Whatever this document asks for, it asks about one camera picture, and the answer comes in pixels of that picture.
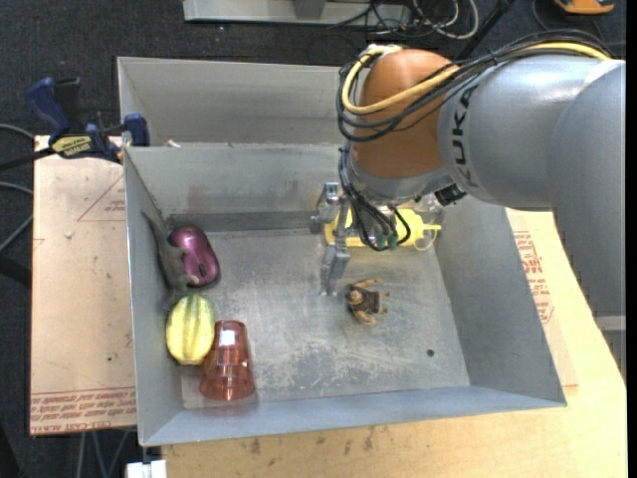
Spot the grey metal bin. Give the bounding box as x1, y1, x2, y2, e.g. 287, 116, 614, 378
116, 56, 568, 448

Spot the yellow-green toy fruit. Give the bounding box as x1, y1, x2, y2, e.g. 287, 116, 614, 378
164, 294, 217, 366

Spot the yellow plastic bottle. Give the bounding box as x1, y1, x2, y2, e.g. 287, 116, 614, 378
323, 208, 443, 252

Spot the black cylinder on white bracket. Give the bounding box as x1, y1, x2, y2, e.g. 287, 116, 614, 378
412, 182, 468, 218

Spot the brown cardboard board red print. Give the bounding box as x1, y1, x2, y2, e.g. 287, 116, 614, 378
29, 134, 581, 437

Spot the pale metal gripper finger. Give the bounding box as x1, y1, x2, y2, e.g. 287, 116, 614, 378
319, 238, 351, 297
310, 181, 345, 235

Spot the grey toy animal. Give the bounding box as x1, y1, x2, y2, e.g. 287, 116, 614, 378
140, 210, 201, 291

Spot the brown toy figure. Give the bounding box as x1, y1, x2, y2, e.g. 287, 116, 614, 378
345, 277, 391, 326

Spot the red clear plastic cup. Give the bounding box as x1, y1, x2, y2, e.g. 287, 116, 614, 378
198, 319, 257, 401

